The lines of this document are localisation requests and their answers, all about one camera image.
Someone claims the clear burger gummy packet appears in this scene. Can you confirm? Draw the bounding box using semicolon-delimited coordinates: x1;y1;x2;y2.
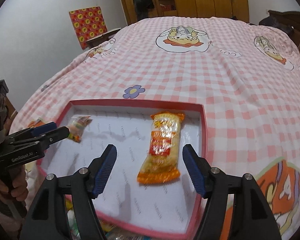
67;116;92;143

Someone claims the orange rice cracker pack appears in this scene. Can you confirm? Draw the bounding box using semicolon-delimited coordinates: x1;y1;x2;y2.
137;111;185;185

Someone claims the left hand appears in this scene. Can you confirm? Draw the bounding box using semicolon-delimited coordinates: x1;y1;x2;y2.
0;165;29;204

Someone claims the pink cardboard box tray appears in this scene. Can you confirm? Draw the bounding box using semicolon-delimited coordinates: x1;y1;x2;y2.
37;99;207;239

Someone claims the small wooden side table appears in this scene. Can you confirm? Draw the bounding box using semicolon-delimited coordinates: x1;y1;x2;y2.
87;28;121;48

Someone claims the red yellow patterned board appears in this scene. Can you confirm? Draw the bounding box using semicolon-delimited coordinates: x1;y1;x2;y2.
69;7;108;50

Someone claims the pink checkered bed sheet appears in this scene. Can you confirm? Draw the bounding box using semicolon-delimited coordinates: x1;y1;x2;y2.
11;17;300;239

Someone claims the dark wooden headboard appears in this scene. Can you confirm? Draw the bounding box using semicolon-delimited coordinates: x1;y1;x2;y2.
258;10;300;52

